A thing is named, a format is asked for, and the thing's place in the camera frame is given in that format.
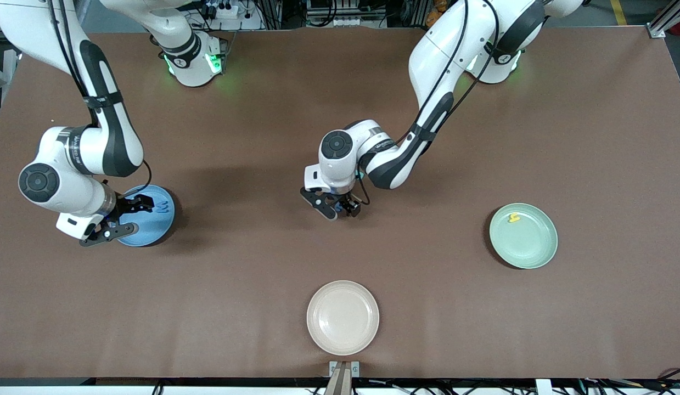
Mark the beige plate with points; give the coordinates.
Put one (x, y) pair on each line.
(343, 317)

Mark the aluminium frame post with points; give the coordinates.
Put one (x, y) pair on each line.
(657, 32)

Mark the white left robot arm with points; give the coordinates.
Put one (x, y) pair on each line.
(455, 49)

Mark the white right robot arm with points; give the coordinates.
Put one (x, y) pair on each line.
(60, 159)

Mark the white power strip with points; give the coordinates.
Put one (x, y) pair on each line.
(224, 10)

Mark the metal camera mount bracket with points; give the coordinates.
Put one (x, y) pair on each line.
(344, 378)

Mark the white plastic block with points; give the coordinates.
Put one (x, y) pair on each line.
(543, 387)

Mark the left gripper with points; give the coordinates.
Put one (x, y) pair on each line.
(346, 201)

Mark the green plate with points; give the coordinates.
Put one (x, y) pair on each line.
(529, 241)

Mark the blue foam letter M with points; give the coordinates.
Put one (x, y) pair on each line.
(163, 207)

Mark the yellow foam lowercase h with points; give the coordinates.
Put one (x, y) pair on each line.
(514, 217)

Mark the orange snack bags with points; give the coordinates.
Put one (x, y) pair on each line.
(434, 13)

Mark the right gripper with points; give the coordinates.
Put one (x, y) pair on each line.
(125, 207)

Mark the blue plate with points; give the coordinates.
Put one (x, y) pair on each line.
(153, 227)

